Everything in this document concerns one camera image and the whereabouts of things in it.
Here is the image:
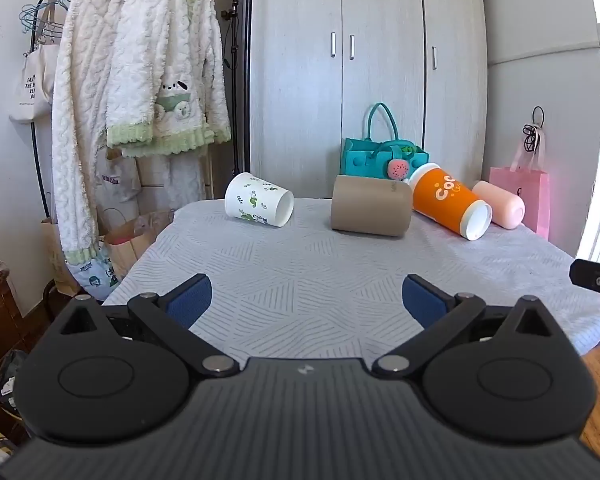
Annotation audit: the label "grey printed tote bag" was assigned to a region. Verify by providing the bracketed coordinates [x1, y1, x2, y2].
[95, 146, 142, 202]

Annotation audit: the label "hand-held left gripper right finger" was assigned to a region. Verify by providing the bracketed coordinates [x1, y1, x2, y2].
[371, 273, 557, 379]

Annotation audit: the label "white blue printed bag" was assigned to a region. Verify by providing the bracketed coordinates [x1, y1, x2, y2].
[65, 244, 119, 302]

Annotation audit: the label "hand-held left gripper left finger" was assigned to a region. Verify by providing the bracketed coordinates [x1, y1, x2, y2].
[54, 273, 241, 379]

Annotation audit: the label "dark bag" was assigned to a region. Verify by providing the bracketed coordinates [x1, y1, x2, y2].
[0, 349, 31, 413]

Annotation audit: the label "pink watermelon charm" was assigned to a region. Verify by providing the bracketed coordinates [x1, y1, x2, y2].
[387, 157, 412, 181]

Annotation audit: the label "white cup with green leaves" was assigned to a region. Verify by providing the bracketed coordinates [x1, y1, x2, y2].
[224, 172, 295, 228]

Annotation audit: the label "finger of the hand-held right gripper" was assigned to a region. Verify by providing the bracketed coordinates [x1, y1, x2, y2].
[569, 258, 600, 317]

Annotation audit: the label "grey wardrobe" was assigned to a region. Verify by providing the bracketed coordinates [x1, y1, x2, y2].
[249, 0, 489, 200]

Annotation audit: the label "black hair ties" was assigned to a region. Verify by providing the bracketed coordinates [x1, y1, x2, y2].
[522, 106, 546, 154]

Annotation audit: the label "tan cup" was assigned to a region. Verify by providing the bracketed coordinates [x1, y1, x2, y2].
[330, 175, 413, 237]

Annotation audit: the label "white fluffy jacket green trim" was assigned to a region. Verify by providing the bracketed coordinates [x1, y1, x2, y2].
[105, 0, 232, 157]

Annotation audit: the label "pink paper bag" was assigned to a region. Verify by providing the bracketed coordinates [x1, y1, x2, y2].
[489, 130, 551, 241]

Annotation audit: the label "orange cup with white lid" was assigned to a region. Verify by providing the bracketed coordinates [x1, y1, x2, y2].
[408, 162, 494, 242]

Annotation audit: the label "grey patterned tablecloth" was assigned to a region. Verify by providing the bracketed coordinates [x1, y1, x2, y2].
[101, 197, 600, 363]

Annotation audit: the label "long white fluffy robe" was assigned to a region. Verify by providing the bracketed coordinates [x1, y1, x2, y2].
[51, 0, 131, 281]

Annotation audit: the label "pink cup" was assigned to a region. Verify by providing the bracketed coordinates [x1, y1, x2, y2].
[471, 180, 526, 229]

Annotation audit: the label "teal felt tote bag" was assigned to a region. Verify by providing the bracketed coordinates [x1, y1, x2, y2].
[341, 102, 430, 183]

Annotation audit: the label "blue wire hanger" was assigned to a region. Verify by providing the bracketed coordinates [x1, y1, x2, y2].
[19, 0, 76, 46]

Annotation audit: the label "white canvas tote bag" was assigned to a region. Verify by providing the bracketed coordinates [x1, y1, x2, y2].
[8, 42, 61, 125]

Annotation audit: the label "black clothes rack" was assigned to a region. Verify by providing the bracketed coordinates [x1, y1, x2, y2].
[29, 0, 146, 211]

